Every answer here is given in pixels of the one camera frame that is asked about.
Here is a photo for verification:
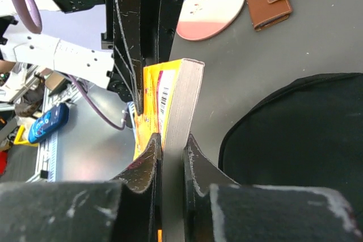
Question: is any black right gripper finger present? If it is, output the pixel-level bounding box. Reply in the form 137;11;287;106
115;0;143;114
156;0;183;62

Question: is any blue pencil case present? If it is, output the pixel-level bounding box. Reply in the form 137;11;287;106
28;103;69;144

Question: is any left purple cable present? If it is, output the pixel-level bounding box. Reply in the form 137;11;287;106
2;0;43;35

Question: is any orange paperback book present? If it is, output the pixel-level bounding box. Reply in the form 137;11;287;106
134;58;204;241

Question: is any grey cable duct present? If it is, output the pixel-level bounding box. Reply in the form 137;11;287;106
25;88;60;183

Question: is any cream floral plate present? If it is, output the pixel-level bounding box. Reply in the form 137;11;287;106
176;0;245;41

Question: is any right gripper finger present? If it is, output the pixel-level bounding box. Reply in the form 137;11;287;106
183;135;362;241
1;133;161;241

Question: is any black student backpack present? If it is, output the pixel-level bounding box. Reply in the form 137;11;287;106
218;72;363;197

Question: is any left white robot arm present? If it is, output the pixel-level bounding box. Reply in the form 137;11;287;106
1;0;184;114

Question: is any brown leather wallet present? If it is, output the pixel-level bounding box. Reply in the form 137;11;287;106
247;0;293;31

